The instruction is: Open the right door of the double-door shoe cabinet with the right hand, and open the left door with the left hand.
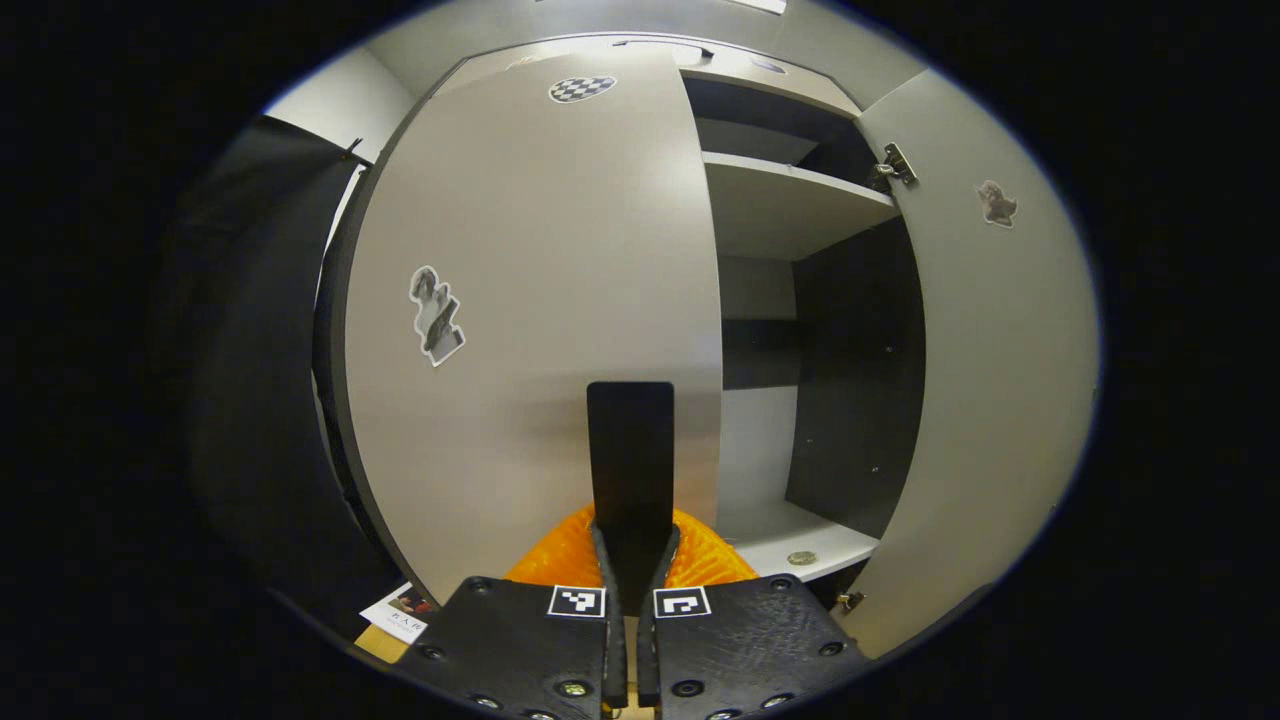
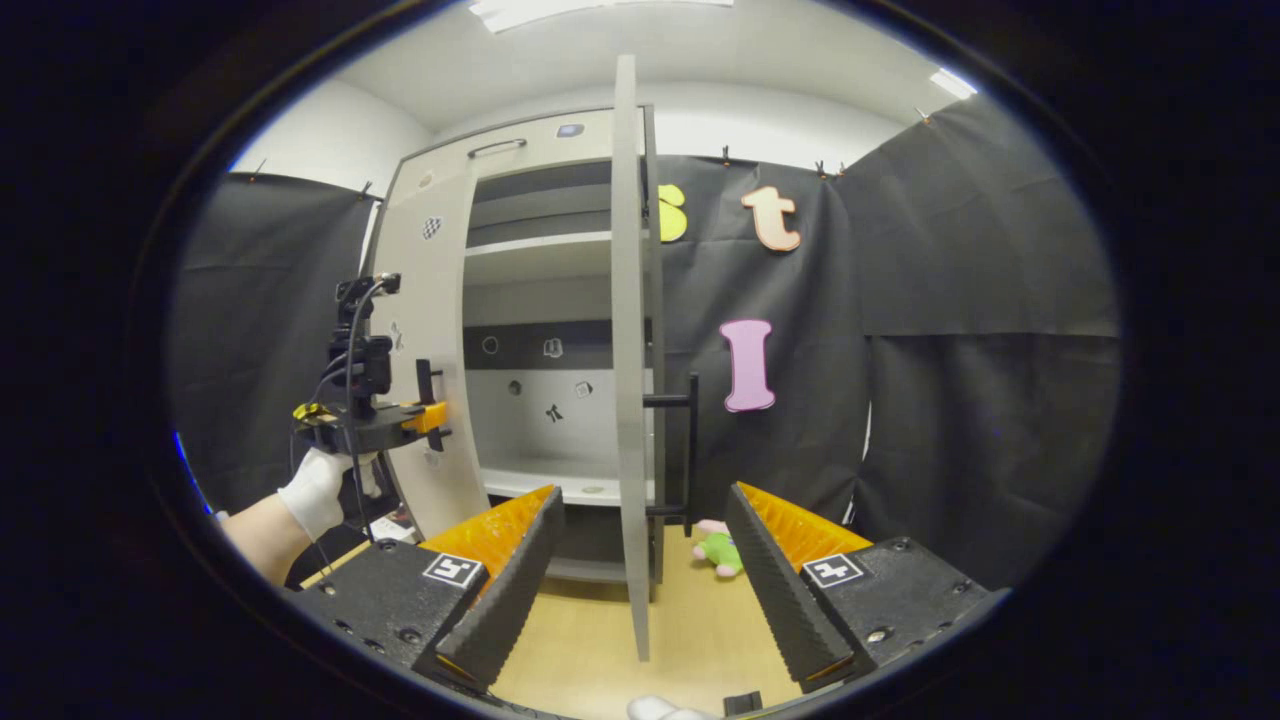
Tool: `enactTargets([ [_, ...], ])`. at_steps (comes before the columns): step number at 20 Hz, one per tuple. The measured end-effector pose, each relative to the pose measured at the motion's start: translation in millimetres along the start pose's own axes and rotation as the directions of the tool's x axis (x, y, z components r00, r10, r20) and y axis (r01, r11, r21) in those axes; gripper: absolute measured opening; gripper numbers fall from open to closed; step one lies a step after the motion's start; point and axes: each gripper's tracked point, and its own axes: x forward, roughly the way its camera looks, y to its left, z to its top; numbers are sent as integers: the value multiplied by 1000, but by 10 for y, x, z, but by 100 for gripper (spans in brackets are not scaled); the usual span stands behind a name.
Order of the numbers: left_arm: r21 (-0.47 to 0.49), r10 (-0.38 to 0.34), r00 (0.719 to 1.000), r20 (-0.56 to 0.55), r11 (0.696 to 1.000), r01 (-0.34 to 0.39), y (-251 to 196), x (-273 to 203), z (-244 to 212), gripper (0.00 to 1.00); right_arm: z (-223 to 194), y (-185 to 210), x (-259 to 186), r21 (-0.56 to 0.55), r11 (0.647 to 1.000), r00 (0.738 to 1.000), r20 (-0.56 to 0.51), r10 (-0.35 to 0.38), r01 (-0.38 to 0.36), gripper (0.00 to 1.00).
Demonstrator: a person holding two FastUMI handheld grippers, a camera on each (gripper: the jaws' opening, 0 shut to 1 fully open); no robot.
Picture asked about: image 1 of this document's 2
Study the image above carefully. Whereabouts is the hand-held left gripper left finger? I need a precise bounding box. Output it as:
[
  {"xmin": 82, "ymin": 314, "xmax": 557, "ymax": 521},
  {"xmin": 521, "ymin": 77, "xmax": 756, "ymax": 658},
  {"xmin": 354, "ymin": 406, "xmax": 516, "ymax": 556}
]
[{"xmin": 395, "ymin": 505, "xmax": 626, "ymax": 720}]

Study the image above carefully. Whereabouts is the white printed booklet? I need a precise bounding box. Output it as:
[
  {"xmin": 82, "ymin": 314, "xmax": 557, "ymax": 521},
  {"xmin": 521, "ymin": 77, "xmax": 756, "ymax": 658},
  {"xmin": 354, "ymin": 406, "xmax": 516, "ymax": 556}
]
[{"xmin": 360, "ymin": 583, "xmax": 441, "ymax": 644}]

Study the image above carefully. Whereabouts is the grey double-door shoe cabinet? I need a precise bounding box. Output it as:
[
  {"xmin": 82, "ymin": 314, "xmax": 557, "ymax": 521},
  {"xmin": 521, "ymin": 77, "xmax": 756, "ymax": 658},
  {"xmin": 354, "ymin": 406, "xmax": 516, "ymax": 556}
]
[{"xmin": 312, "ymin": 30, "xmax": 931, "ymax": 611}]

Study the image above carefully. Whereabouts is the grey cabinet door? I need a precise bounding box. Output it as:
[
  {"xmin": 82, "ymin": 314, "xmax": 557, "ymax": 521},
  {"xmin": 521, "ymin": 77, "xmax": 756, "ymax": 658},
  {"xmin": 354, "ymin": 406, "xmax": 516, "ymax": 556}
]
[
  {"xmin": 343, "ymin": 45, "xmax": 724, "ymax": 606},
  {"xmin": 840, "ymin": 68, "xmax": 1101, "ymax": 661}
]

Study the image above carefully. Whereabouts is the black backdrop cloth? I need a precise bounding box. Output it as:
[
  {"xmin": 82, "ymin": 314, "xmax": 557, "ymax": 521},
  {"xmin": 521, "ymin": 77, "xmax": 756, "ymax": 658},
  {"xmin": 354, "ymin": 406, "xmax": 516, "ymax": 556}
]
[{"xmin": 185, "ymin": 115, "xmax": 401, "ymax": 621}]

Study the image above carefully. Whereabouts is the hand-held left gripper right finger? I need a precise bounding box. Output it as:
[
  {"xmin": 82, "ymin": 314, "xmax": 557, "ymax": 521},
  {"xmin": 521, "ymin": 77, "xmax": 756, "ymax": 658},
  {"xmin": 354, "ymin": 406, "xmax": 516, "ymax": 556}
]
[{"xmin": 640, "ymin": 505, "xmax": 871, "ymax": 720}]

